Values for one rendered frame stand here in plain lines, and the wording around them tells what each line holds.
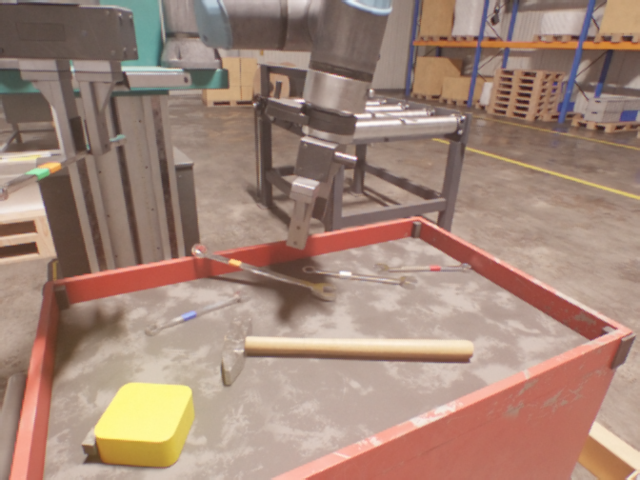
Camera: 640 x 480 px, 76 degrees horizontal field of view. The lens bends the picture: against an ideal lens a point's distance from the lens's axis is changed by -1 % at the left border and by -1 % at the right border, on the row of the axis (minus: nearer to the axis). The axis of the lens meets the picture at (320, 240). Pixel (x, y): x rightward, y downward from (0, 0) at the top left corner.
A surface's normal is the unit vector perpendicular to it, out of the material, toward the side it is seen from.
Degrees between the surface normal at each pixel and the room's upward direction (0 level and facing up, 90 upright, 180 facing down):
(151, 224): 90
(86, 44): 90
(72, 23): 90
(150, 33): 90
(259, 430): 0
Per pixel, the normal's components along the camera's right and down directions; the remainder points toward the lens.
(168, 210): 0.51, 0.37
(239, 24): 0.28, 0.69
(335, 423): 0.03, -0.91
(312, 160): -0.22, 0.36
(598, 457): -0.87, 0.18
